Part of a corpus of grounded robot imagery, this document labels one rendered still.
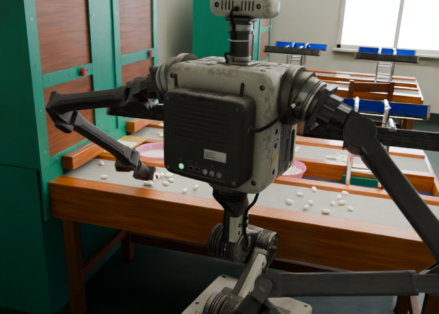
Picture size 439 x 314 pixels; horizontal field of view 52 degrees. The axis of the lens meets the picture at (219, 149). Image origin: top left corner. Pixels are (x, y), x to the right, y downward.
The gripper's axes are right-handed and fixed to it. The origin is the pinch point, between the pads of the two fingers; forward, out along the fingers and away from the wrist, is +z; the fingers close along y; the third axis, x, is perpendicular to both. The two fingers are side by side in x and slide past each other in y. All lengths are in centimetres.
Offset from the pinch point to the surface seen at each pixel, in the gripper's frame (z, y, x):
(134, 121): 43, 40, -46
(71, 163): -9.2, 38.6, 0.9
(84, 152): -2.2, 38.0, -7.8
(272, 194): 10, -59, -3
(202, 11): 177, 69, -232
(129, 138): 40, 38, -33
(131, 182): 1.7, 9.9, 3.3
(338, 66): 404, -69, -315
